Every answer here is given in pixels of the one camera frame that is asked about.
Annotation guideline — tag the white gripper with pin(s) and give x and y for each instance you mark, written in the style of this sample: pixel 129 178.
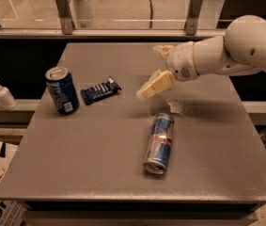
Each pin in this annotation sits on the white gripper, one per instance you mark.
pixel 181 61

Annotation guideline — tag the dark blue rxbar wrapper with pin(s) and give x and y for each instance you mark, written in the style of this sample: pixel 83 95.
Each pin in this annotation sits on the dark blue rxbar wrapper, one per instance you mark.
pixel 100 91

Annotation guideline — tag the blue pepsi can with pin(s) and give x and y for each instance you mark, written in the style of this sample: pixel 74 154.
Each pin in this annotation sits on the blue pepsi can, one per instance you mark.
pixel 61 88

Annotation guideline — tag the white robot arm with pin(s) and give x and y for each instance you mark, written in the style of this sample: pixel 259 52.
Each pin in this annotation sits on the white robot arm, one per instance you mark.
pixel 240 51

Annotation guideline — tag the red bull can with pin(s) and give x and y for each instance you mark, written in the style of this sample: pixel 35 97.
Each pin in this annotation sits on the red bull can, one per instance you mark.
pixel 160 144

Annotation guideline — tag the white pump dispenser bottle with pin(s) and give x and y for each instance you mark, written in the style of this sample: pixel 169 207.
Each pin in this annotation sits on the white pump dispenser bottle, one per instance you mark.
pixel 7 101

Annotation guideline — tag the metal railing bracket right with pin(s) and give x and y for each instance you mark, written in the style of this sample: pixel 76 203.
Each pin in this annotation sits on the metal railing bracket right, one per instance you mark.
pixel 193 17

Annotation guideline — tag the metal railing bracket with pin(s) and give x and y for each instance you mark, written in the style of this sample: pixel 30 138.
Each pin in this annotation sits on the metal railing bracket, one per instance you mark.
pixel 64 14
pixel 193 17

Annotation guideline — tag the metal railing bracket left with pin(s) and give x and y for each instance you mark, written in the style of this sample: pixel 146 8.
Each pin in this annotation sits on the metal railing bracket left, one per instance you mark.
pixel 64 14

